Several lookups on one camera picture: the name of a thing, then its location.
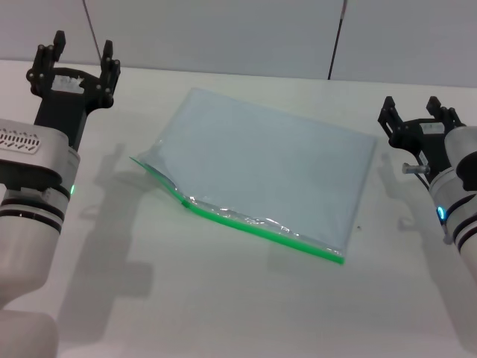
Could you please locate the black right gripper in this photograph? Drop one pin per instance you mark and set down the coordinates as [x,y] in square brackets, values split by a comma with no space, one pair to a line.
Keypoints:
[428,139]

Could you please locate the green zipper slider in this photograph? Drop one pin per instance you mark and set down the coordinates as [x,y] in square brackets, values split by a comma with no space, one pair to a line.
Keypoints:
[185,204]

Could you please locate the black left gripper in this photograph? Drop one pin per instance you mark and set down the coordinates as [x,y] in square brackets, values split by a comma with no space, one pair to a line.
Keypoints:
[67,104]

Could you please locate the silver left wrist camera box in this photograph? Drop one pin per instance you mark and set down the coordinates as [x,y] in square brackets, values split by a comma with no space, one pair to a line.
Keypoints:
[33,153]

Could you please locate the clear green-edged document bag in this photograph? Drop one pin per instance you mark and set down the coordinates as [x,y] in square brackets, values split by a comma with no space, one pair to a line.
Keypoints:
[261,160]

